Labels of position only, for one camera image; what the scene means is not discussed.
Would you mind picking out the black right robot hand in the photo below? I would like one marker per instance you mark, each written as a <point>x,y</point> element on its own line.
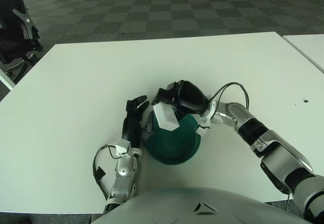
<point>189,96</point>

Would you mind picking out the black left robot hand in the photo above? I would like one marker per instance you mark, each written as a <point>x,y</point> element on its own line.
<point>131,130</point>

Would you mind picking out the white charger block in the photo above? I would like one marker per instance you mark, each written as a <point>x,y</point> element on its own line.
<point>165,117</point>

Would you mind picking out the dark green round plate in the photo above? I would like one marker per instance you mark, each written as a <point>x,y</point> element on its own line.
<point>172,145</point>

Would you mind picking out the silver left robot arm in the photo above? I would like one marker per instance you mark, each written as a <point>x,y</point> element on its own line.
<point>124,181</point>

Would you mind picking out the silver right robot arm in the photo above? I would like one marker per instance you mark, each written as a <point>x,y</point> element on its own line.
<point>278,153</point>

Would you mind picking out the grey robot torso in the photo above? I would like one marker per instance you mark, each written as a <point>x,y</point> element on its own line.
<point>177,208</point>

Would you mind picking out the white rectangular table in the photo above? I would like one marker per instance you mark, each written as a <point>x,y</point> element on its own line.
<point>308,46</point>

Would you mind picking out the white desk corner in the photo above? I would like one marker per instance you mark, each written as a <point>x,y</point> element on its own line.
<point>5,80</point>

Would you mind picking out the black office chair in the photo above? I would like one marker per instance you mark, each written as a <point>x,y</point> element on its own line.
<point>10,31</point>

